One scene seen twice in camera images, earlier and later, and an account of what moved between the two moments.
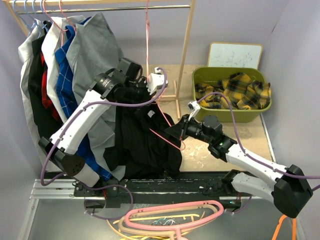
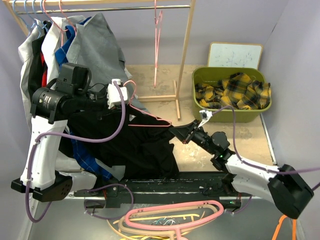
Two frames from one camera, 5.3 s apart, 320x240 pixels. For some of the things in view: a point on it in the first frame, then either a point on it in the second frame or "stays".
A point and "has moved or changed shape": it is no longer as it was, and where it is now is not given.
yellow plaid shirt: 239,89 stays
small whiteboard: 234,55 stays
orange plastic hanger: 278,228 stays
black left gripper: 147,96 to 105,109
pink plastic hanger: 176,228 stays
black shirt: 143,148 has moved or changed shape
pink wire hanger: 161,108 to 145,112
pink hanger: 147,25 to 157,26
